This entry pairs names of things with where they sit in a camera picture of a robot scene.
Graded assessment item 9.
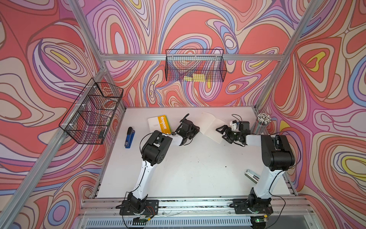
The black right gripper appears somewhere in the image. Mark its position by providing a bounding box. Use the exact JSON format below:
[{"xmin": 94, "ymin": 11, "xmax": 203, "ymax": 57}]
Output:
[{"xmin": 216, "ymin": 125, "xmax": 242, "ymax": 143}]

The white lined notebook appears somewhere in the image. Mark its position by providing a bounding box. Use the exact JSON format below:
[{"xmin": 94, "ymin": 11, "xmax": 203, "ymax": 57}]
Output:
[{"xmin": 196, "ymin": 112, "xmax": 226, "ymax": 144}]

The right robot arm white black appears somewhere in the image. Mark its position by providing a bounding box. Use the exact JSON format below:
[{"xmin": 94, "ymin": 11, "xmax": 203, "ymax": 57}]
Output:
[{"xmin": 216, "ymin": 113, "xmax": 295, "ymax": 214}]

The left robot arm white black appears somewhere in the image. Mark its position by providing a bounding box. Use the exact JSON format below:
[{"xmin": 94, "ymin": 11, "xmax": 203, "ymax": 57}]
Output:
[{"xmin": 120, "ymin": 114, "xmax": 200, "ymax": 216}]

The clear cup of pencils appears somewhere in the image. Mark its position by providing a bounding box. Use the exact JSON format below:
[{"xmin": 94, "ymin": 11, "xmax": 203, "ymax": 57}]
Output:
[{"xmin": 253, "ymin": 113, "xmax": 272, "ymax": 135}]

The yellow sticky notes pad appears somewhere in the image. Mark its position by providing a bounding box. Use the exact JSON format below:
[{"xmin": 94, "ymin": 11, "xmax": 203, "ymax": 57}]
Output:
[{"xmin": 183, "ymin": 73, "xmax": 206, "ymax": 82}]

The silver grey stapler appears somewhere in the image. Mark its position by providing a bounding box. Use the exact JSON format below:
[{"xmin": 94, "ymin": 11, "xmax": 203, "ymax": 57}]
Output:
[{"xmin": 245, "ymin": 169, "xmax": 260, "ymax": 184}]

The blue black stapler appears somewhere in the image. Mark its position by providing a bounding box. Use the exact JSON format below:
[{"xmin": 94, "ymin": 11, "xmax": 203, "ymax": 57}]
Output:
[{"xmin": 124, "ymin": 127, "xmax": 135, "ymax": 148}]

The black wire basket back wall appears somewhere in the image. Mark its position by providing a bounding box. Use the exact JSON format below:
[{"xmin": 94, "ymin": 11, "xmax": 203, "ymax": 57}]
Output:
[{"xmin": 165, "ymin": 48, "xmax": 227, "ymax": 82}]

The black wire basket wall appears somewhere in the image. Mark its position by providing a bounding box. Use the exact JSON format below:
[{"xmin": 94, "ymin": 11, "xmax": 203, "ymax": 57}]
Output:
[
  {"xmin": 59, "ymin": 78, "xmax": 124, "ymax": 145},
  {"xmin": 165, "ymin": 48, "xmax": 227, "ymax": 82}
]

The black wire basket left wall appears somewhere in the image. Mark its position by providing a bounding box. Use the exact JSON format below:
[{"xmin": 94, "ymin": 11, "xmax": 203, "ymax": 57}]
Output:
[{"xmin": 59, "ymin": 78, "xmax": 124, "ymax": 145}]

